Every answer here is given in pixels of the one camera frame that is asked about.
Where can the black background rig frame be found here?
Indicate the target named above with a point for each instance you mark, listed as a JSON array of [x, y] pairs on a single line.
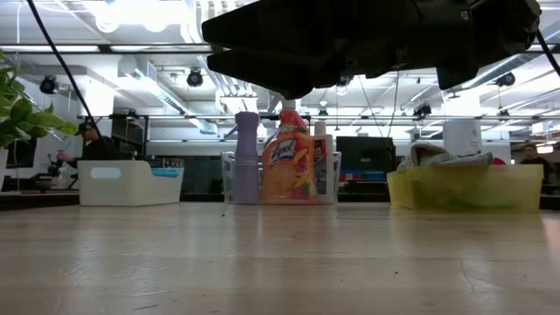
[[144, 131]]

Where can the yellow translucent plastic bin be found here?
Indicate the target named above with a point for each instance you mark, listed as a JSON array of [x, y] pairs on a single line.
[[464, 197]]

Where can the black overhead frame beam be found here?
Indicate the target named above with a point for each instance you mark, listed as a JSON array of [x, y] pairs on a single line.
[[105, 48]]

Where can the purple spray bottle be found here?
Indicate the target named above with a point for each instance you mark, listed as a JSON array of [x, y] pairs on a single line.
[[246, 166]]

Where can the grey waffle cloth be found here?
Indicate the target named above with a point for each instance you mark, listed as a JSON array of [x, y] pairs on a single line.
[[437, 156]]

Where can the clear plastic bin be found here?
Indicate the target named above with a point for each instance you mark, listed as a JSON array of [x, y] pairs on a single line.
[[337, 179]]

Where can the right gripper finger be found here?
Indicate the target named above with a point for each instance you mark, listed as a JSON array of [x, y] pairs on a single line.
[[271, 26], [271, 72]]

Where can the blue two-tone sponge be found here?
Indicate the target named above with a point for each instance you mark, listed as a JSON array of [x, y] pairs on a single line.
[[166, 172]]

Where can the person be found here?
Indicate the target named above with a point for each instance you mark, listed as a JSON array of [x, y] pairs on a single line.
[[94, 149], [536, 164]]

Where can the small white bottle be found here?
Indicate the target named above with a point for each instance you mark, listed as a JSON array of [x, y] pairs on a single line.
[[324, 144]]

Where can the white column device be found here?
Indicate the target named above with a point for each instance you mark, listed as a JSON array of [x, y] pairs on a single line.
[[461, 135]]

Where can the white plastic bin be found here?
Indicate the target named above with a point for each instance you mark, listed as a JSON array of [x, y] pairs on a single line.
[[127, 186]]

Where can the green plant leaves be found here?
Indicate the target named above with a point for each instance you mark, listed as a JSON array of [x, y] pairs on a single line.
[[22, 118]]

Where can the black cabinet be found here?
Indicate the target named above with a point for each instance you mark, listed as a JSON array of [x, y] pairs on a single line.
[[367, 153]]

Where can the orange Lysol spray bottle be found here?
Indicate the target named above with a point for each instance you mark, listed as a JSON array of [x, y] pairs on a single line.
[[286, 170]]

